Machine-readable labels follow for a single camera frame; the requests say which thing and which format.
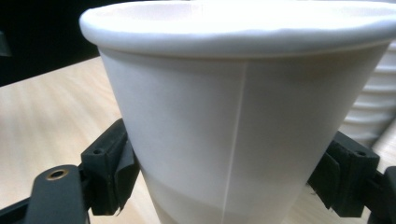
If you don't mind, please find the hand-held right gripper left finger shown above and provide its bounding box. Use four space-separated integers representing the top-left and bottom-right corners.
79 118 141 217

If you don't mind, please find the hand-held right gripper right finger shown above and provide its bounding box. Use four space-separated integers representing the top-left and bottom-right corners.
306 130 381 218

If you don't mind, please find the tall paper cup stack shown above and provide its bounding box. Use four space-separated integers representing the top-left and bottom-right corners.
338 40 396 148

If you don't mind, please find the white paper cup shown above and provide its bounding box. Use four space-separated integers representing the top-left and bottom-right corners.
78 0 396 224

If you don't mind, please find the black curtain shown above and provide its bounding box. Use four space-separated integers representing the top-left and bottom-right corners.
0 0 132 88

